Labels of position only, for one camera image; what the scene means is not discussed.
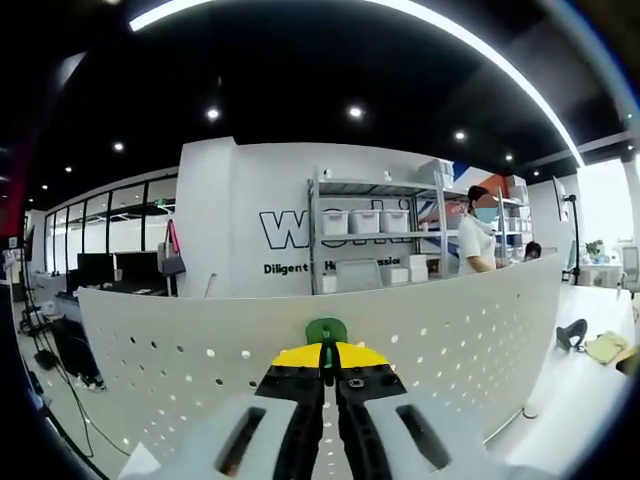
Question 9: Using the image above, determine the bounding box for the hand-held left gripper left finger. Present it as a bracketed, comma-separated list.
[118, 342, 327, 480]

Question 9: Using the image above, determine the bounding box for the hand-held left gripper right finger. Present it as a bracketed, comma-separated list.
[330, 342, 551, 480]

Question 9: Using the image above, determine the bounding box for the green hook assembly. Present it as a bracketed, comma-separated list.
[304, 317, 350, 386]

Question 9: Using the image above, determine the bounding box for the white perforated mounting plate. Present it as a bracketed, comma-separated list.
[77, 248, 570, 469]

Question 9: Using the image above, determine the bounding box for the white storage bin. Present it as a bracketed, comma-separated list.
[380, 209, 411, 234]
[319, 209, 350, 236]
[349, 209, 381, 235]

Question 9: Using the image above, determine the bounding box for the pink hanging bag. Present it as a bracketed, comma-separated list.
[158, 219, 187, 276]

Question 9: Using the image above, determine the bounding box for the dark grey curved band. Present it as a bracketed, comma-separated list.
[556, 318, 589, 352]

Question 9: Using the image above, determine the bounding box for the black computer monitor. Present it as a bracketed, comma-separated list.
[113, 251, 160, 284]
[77, 252, 115, 286]

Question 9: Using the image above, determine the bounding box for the grey metal shelf rack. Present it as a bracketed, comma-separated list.
[307, 167, 451, 296]

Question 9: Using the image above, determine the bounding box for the yellow cloth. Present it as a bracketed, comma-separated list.
[584, 330, 629, 365]

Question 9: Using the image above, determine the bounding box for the black tripod stand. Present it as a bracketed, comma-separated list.
[563, 192, 585, 285]

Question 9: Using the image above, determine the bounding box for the curved ceiling light strip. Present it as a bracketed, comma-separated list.
[128, 0, 586, 166]

